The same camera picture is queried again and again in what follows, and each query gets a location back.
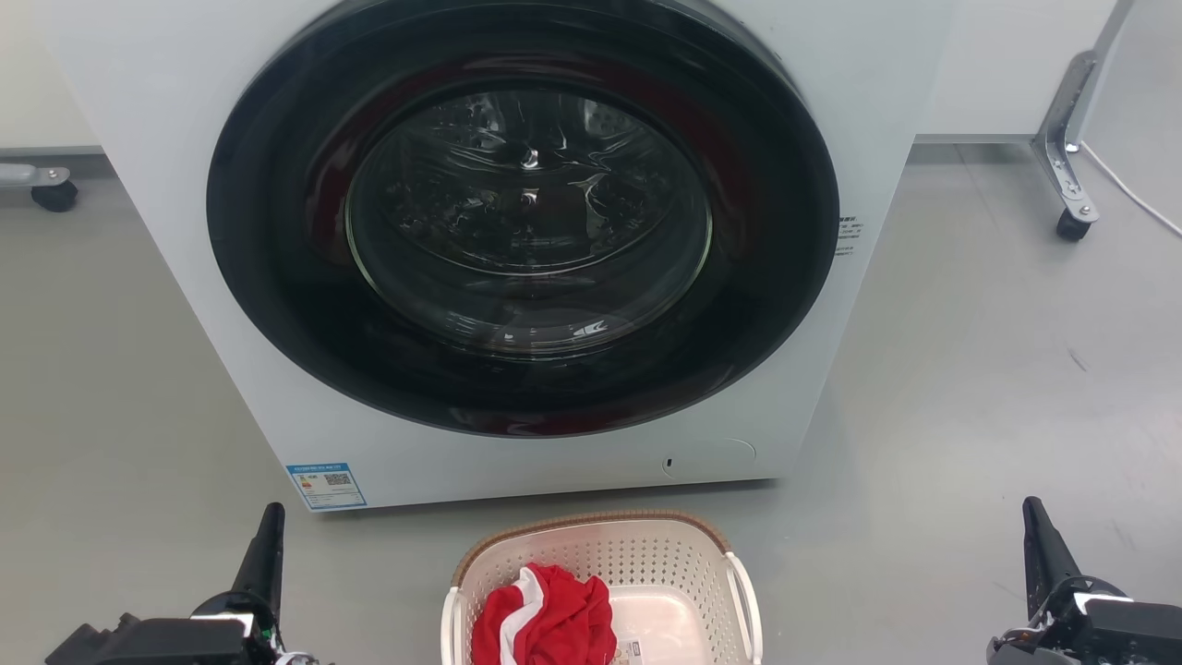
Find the tall grey metal stand leg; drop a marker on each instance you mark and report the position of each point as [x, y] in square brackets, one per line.
[1071, 129]

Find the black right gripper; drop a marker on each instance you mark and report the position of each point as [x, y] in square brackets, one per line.
[1108, 633]

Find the cream perforated plastic laundry basket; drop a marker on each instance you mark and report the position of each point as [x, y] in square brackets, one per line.
[665, 563]

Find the small white product tag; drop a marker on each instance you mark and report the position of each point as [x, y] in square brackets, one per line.
[628, 651]

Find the short grey metal bracket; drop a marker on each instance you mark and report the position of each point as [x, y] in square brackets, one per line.
[32, 175]

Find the white front-load washing machine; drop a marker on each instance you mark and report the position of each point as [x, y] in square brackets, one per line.
[166, 277]

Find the red and white garment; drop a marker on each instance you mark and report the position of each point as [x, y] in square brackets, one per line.
[563, 619]

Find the small printed warning label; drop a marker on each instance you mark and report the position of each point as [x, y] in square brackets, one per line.
[848, 235]

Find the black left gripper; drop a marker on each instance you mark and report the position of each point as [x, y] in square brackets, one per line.
[166, 642]

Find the round black washing machine door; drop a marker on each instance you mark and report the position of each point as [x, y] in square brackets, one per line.
[277, 277]

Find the black caster wheel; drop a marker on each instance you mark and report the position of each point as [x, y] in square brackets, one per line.
[55, 197]
[1073, 227]

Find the blue energy label sticker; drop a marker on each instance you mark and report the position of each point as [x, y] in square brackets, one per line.
[325, 486]

